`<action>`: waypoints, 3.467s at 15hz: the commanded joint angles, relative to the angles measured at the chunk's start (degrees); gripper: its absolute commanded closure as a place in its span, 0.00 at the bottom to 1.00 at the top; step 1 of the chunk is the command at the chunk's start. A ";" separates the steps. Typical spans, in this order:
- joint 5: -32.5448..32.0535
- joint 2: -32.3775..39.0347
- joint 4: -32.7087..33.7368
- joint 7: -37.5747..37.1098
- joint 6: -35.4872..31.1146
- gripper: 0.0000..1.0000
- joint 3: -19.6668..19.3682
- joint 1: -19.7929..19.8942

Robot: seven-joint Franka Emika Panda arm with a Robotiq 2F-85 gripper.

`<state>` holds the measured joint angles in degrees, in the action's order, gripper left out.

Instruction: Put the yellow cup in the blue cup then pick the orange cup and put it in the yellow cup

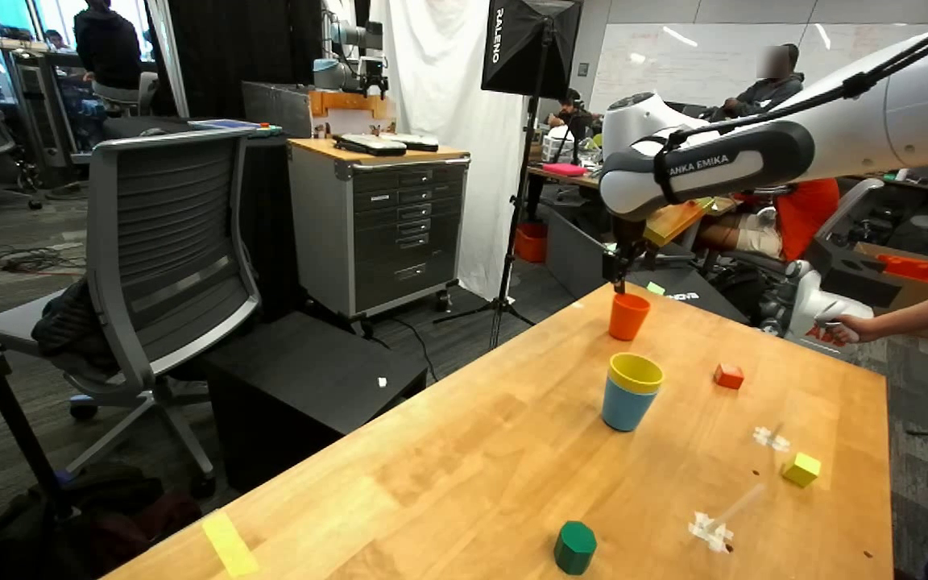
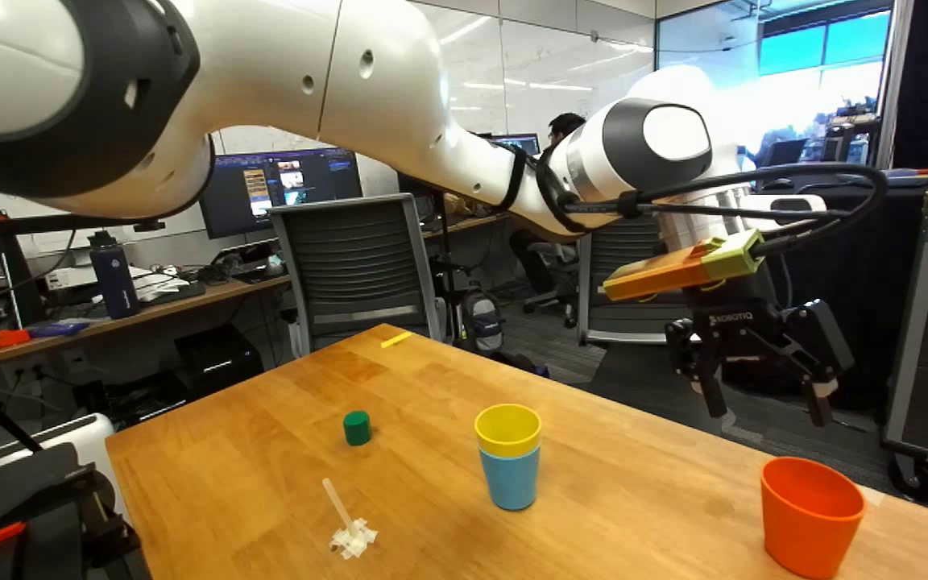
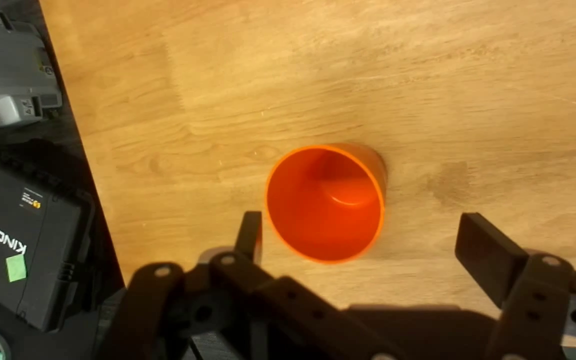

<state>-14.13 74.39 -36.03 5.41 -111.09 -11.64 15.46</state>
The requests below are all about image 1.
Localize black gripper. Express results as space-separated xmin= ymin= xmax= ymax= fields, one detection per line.
xmin=603 ymin=209 xmax=659 ymax=297

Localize orange plastic cup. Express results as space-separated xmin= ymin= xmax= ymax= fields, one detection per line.
xmin=606 ymin=291 xmax=655 ymax=344

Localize yellow plastic cup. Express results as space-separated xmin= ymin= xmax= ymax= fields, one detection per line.
xmin=606 ymin=353 xmax=666 ymax=400

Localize bystander bare forearm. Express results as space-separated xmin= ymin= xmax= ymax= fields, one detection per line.
xmin=865 ymin=279 xmax=928 ymax=343

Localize blue plastic cup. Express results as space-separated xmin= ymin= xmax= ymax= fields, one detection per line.
xmin=600 ymin=378 xmax=660 ymax=434

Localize bystander bare hand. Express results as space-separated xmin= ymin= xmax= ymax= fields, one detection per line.
xmin=805 ymin=313 xmax=876 ymax=350

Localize orange bucket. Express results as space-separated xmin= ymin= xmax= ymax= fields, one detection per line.
xmin=513 ymin=219 xmax=551 ymax=268

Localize black light stand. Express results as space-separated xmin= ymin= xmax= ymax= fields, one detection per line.
xmin=430 ymin=90 xmax=555 ymax=329

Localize red cube block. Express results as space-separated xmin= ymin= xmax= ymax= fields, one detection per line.
xmin=709 ymin=362 xmax=748 ymax=395

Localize white curved device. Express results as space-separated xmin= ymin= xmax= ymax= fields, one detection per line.
xmin=764 ymin=260 xmax=865 ymax=339

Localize person in orange shirt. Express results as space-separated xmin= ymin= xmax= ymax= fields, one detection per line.
xmin=775 ymin=178 xmax=845 ymax=268

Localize clear crumpled tape piece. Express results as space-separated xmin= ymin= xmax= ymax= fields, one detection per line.
xmin=751 ymin=422 xmax=795 ymax=454
xmin=687 ymin=480 xmax=771 ymax=559

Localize grey drawer cabinet wood top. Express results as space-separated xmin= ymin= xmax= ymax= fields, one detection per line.
xmin=288 ymin=137 xmax=475 ymax=322

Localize seated person dark skin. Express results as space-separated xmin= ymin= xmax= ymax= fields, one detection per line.
xmin=720 ymin=43 xmax=812 ymax=124

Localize black softbox light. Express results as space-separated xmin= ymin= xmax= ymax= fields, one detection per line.
xmin=479 ymin=0 xmax=586 ymax=104

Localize yellow cube block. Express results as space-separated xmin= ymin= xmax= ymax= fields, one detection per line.
xmin=779 ymin=451 xmax=826 ymax=490

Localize green cylinder block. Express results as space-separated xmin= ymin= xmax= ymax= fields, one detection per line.
xmin=551 ymin=519 xmax=600 ymax=578

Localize white curtain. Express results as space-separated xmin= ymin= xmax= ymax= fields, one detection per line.
xmin=380 ymin=0 xmax=532 ymax=303

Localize black keyboard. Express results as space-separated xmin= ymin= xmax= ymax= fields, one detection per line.
xmin=331 ymin=128 xmax=413 ymax=159

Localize black curtain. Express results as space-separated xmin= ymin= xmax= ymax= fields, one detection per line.
xmin=167 ymin=0 xmax=329 ymax=124

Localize grey mesh office chair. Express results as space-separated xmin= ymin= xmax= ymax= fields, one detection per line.
xmin=0 ymin=125 xmax=265 ymax=490

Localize wide yellow tape strip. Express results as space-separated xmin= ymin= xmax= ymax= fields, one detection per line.
xmin=200 ymin=512 xmax=261 ymax=580

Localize standing person dark clothes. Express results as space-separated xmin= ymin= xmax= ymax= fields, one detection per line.
xmin=72 ymin=0 xmax=149 ymax=98

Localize black tripod leg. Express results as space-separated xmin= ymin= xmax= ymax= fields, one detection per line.
xmin=0 ymin=271 xmax=90 ymax=580

